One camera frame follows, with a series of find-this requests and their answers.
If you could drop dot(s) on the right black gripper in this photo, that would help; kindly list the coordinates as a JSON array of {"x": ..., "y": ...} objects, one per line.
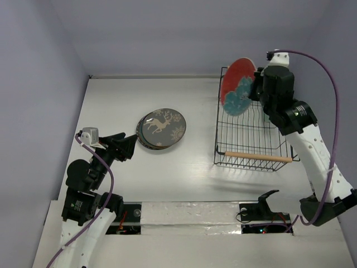
[{"x": 257, "y": 87}]

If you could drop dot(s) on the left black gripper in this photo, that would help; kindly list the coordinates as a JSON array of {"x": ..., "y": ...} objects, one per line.
[{"x": 118, "y": 143}]

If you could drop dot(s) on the red teal flower plate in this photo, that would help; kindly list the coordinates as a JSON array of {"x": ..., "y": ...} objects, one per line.
[{"x": 236, "y": 87}]

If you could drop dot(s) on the grey deer snowflake plate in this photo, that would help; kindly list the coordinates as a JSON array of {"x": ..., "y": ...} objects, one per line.
[{"x": 164, "y": 127}]

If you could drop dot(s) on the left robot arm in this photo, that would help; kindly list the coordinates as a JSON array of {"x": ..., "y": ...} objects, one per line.
[{"x": 90, "y": 206}]

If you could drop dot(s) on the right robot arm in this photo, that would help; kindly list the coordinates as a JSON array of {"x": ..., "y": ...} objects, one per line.
[{"x": 332, "y": 193}]

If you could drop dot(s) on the green leaf plate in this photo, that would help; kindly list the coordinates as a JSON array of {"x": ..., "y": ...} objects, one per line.
[{"x": 266, "y": 115}]

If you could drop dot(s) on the white front platform board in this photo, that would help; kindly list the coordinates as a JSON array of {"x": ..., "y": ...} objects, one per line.
[{"x": 304, "y": 248}]

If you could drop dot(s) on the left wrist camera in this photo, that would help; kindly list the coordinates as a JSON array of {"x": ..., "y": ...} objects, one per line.
[{"x": 89, "y": 136}]

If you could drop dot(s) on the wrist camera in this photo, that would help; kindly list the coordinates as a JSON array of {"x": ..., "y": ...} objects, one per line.
[
  {"x": 276, "y": 58},
  {"x": 89, "y": 136}
]

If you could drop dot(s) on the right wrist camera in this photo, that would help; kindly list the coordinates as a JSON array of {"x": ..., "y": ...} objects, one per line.
[{"x": 276, "y": 58}]

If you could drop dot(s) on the black wire dish rack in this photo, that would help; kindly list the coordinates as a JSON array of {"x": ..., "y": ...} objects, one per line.
[{"x": 249, "y": 133}]

